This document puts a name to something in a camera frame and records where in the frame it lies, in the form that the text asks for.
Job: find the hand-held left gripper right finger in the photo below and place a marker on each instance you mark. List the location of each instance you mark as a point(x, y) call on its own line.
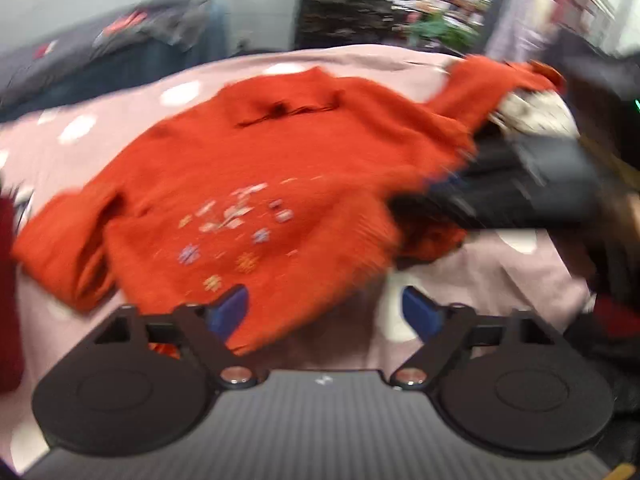
point(421, 314)

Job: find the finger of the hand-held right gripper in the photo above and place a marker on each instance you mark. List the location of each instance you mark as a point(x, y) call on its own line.
point(435, 205)

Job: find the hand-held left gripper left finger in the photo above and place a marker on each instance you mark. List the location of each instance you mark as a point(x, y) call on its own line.
point(231, 314)

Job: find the orange knit sweater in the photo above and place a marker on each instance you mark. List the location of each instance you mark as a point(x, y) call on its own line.
point(260, 175)

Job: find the white patterned cloth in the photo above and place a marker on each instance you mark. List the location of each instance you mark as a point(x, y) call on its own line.
point(532, 110)

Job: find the pink polka-dot blanket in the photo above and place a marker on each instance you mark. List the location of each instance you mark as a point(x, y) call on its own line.
point(500, 270)

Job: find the person's dark clothing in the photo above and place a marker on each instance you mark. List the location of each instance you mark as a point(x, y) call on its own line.
point(617, 270)

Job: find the green plant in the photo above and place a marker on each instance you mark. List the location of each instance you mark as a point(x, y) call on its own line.
point(440, 32)

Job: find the black metal rack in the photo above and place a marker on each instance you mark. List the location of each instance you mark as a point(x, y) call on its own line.
point(340, 15)

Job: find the dark red cloth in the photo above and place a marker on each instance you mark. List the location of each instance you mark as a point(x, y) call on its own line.
point(9, 300)

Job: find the dark blue massage bed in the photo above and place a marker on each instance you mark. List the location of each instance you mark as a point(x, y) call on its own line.
point(75, 75)

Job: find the grey towel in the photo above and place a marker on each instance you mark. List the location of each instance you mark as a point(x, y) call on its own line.
point(170, 20)

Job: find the small red white object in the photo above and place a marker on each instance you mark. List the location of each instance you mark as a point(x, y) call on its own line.
point(45, 50)

